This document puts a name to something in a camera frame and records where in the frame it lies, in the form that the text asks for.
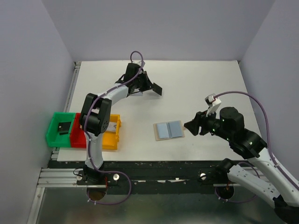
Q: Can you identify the green plastic bin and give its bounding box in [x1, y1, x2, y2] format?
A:
[46, 112, 76, 147]

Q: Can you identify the front aluminium rail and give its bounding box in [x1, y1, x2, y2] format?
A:
[37, 168, 77, 188]

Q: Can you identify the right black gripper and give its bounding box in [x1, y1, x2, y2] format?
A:
[183, 105, 233, 141]

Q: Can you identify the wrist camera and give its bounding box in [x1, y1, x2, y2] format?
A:
[205, 94, 221, 117]
[136, 61, 145, 68]

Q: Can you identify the black card in green bin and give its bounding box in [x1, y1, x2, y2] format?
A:
[57, 121, 71, 135]

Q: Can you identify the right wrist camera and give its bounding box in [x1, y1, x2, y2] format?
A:
[205, 94, 221, 117]

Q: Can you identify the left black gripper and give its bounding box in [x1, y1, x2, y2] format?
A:
[133, 71, 155, 92]

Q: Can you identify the red plastic bin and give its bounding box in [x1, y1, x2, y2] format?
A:
[70, 113, 86, 148]

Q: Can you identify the light blue VIP card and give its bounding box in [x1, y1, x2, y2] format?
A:
[131, 91, 143, 96]

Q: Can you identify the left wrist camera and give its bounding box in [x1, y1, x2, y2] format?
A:
[136, 61, 145, 68]

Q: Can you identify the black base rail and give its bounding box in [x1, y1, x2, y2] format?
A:
[48, 161, 229, 195]

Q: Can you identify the aluminium side rail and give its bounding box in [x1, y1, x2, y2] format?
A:
[63, 62, 81, 112]

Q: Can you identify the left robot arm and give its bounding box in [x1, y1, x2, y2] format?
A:
[79, 61, 163, 184]

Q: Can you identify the black VIP card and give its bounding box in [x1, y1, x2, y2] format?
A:
[152, 83, 163, 96]

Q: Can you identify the white card in yellow bin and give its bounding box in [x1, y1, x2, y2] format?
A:
[106, 122, 117, 133]

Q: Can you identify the beige card holder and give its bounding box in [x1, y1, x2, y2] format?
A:
[153, 120, 185, 141]

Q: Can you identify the yellow plastic bin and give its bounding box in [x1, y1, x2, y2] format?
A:
[102, 114, 121, 151]

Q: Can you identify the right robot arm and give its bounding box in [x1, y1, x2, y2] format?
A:
[184, 107, 299, 224]

